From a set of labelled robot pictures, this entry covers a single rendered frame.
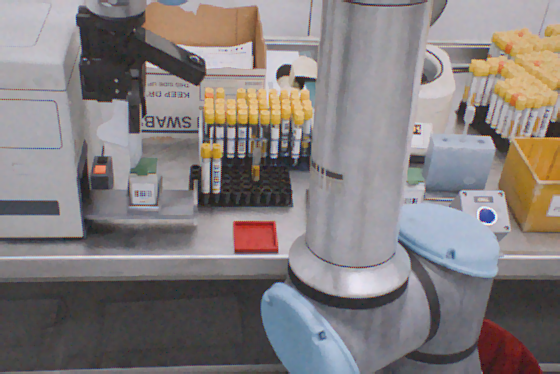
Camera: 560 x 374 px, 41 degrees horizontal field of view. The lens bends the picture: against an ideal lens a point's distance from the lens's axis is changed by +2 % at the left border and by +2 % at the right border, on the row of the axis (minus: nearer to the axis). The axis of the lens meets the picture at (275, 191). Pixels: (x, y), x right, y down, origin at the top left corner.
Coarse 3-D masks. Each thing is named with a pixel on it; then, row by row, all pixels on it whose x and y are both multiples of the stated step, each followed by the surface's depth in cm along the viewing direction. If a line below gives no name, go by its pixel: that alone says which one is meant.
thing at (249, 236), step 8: (240, 224) 118; (248, 224) 119; (256, 224) 119; (264, 224) 119; (272, 224) 119; (240, 232) 117; (248, 232) 117; (256, 232) 117; (264, 232) 117; (272, 232) 118; (240, 240) 115; (248, 240) 116; (256, 240) 116; (264, 240) 116; (272, 240) 116; (240, 248) 113; (248, 248) 113; (256, 248) 113; (264, 248) 113; (272, 248) 113
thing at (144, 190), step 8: (136, 176) 111; (144, 176) 111; (152, 176) 111; (136, 184) 111; (144, 184) 111; (152, 184) 111; (136, 192) 112; (144, 192) 112; (152, 192) 112; (136, 200) 113; (144, 200) 113; (152, 200) 113
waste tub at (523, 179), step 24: (528, 144) 127; (552, 144) 128; (504, 168) 129; (528, 168) 120; (552, 168) 131; (504, 192) 129; (528, 192) 120; (552, 192) 117; (528, 216) 120; (552, 216) 120
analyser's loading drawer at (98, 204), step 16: (160, 176) 116; (80, 192) 117; (96, 192) 117; (112, 192) 117; (128, 192) 112; (160, 192) 113; (176, 192) 118; (192, 192) 118; (96, 208) 114; (112, 208) 114; (128, 208) 113; (144, 208) 113; (160, 208) 113; (176, 208) 115; (192, 208) 115
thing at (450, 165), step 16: (432, 144) 124; (448, 144) 124; (464, 144) 124; (480, 144) 124; (432, 160) 125; (448, 160) 125; (464, 160) 125; (480, 160) 125; (432, 176) 127; (448, 176) 127; (464, 176) 127; (480, 176) 126; (432, 192) 128; (448, 192) 128
